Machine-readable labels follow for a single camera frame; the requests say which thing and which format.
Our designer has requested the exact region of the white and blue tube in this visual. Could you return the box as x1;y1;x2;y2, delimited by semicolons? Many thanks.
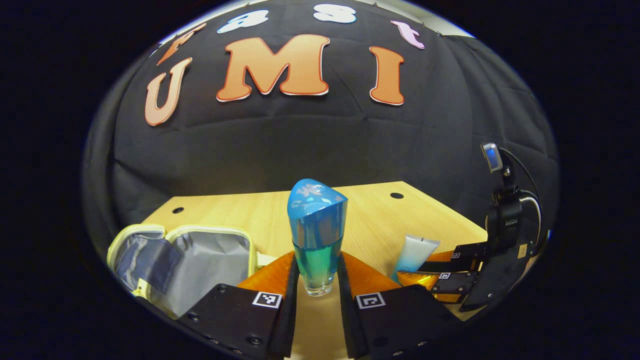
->
391;234;441;284

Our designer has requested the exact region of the blue glass bottle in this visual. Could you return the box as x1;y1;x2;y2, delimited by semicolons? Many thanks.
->
286;178;349;297

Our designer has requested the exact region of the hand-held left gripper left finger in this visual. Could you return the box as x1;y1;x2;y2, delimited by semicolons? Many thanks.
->
177;251;301;360

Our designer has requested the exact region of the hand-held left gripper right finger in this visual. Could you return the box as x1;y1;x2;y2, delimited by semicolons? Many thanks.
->
337;251;463;360

